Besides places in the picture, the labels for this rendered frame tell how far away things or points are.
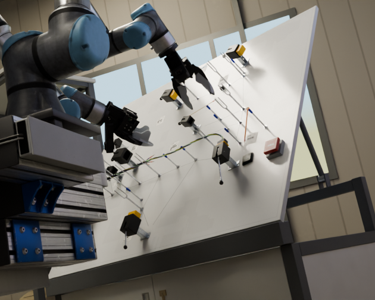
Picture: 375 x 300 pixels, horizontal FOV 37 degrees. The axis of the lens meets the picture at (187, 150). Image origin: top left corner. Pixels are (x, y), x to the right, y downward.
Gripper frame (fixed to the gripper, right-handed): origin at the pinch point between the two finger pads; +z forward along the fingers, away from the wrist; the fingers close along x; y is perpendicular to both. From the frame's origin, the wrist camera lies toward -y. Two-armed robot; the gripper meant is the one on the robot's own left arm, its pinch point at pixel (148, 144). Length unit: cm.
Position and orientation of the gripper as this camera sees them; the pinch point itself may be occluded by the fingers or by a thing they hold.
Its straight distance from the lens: 195.4
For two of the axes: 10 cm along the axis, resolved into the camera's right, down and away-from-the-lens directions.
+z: 8.1, 4.1, 4.2
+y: 5.5, -7.8, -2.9
